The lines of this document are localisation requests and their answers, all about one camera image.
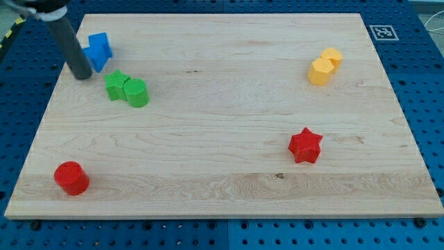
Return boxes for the blue triangular block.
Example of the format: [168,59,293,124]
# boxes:
[83,47,108,73]

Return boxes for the white cable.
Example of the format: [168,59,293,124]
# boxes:
[423,9,444,33]

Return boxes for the yellow hexagon block front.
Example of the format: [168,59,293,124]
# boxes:
[307,58,334,86]

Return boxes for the yellow black hazard tape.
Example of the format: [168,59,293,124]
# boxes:
[1,15,26,50]

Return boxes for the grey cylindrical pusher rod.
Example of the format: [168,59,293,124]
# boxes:
[44,16,92,80]

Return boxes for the red cylinder block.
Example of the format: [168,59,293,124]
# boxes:
[53,161,89,196]

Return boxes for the green cylinder block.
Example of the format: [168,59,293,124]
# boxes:
[123,78,150,108]

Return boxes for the blue cube block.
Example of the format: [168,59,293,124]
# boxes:
[88,33,112,58]

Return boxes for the green star block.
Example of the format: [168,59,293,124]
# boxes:
[103,70,130,101]

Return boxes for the wooden board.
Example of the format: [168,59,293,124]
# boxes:
[5,13,443,219]

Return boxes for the red star block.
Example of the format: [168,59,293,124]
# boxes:
[288,127,323,163]

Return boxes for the fiducial marker tag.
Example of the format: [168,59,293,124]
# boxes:
[369,24,399,41]

